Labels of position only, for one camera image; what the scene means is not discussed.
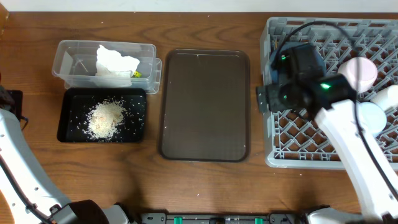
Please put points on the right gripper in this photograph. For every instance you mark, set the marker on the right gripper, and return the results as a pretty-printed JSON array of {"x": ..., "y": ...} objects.
[{"x": 261, "y": 98}]

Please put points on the dark blue plate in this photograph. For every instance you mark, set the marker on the dark blue plate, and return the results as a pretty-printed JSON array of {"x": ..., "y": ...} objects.
[{"x": 306, "y": 57}]

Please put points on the pink white bowl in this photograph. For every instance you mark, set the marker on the pink white bowl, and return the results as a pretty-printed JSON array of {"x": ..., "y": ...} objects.
[{"x": 360, "y": 73}]

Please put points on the light blue bowl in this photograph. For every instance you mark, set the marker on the light blue bowl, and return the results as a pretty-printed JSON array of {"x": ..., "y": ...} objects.
[{"x": 373, "y": 117}]

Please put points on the white paper cup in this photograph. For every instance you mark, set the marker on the white paper cup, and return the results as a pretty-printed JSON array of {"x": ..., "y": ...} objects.
[{"x": 386, "y": 98}]

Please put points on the yellow green snack wrapper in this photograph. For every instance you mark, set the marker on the yellow green snack wrapper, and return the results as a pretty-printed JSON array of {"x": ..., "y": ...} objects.
[{"x": 136, "y": 74}]

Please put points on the white napkin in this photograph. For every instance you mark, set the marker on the white napkin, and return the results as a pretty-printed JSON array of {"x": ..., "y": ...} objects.
[{"x": 114, "y": 70}]

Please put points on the rice leftovers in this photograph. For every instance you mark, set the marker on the rice leftovers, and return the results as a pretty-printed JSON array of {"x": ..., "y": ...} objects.
[{"x": 106, "y": 119}]

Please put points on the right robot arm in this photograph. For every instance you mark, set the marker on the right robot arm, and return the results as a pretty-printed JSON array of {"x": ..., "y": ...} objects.
[{"x": 372, "y": 177}]

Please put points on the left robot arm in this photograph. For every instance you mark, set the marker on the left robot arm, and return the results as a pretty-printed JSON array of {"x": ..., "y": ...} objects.
[{"x": 31, "y": 195}]

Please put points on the grey plastic dishwasher rack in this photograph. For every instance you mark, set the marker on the grey plastic dishwasher rack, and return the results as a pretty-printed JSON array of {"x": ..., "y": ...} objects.
[{"x": 290, "y": 140}]

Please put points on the dark brown serving tray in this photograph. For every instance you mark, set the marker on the dark brown serving tray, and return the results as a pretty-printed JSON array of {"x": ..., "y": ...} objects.
[{"x": 205, "y": 106}]

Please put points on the black plastic tray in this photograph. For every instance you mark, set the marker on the black plastic tray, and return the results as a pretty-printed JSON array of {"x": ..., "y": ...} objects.
[{"x": 103, "y": 92}]

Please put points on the clear plastic bin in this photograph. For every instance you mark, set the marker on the clear plastic bin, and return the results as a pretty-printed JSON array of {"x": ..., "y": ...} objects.
[{"x": 75, "y": 63}]

